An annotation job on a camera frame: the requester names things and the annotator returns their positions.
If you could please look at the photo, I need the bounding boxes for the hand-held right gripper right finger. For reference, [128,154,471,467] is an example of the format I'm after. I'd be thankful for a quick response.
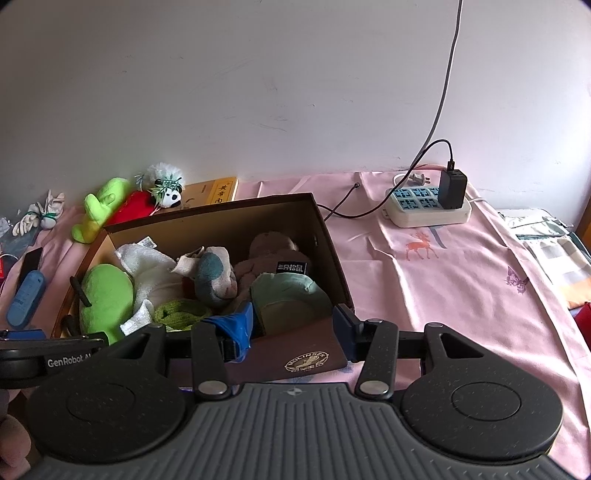
[332,303,492,400]

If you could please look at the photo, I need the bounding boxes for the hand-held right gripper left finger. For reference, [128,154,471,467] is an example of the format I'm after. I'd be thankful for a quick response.
[108,302,256,400]

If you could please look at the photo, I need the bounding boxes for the brown cardboard box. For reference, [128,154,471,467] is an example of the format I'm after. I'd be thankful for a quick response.
[50,192,357,385]

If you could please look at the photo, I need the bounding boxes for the neon green plush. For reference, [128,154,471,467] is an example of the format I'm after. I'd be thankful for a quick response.
[153,298,214,334]

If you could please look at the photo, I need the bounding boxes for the grey pink socks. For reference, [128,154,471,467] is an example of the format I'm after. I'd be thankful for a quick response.
[177,245,239,308]

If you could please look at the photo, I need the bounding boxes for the white teal cap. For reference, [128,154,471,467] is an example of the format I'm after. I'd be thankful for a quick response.
[248,271,335,339]

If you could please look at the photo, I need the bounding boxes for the brown teddy bear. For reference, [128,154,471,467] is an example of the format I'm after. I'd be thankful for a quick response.
[232,230,315,306]

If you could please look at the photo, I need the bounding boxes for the lime green frog plush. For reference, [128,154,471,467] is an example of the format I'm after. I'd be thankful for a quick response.
[69,263,138,345]

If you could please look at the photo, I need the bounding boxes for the white plush toy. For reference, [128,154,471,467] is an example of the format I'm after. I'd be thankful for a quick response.
[112,234,186,336]

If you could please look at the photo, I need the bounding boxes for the person's left hand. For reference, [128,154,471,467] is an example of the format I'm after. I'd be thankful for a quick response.
[0,389,33,468]

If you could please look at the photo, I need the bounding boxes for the blue remote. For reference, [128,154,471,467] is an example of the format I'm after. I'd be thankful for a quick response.
[6,269,48,330]

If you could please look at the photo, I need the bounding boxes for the white power strip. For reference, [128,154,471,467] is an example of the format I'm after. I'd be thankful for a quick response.
[380,182,474,230]

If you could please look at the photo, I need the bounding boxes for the yellow book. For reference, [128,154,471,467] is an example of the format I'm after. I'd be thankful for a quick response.
[181,176,240,210]

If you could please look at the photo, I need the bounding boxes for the white knotted cloth doll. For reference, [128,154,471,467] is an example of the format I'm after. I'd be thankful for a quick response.
[10,189,66,238]

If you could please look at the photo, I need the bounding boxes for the red plush toy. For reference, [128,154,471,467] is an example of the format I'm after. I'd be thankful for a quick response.
[105,189,161,228]

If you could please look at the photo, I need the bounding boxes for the panda plush toy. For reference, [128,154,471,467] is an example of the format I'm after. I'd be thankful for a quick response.
[134,161,186,210]

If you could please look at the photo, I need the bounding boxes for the green yellow plush toy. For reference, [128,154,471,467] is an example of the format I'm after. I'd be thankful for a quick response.
[69,176,133,245]

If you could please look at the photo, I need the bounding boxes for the white plug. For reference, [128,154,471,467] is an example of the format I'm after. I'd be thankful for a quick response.
[392,171,433,188]

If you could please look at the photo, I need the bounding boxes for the black charger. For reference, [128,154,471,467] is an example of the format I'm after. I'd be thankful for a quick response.
[437,159,469,212]

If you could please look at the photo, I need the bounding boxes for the red object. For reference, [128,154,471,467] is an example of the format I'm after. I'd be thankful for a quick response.
[571,299,591,343]

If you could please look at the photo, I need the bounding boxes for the white cable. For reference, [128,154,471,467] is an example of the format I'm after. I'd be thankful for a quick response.
[405,0,465,186]

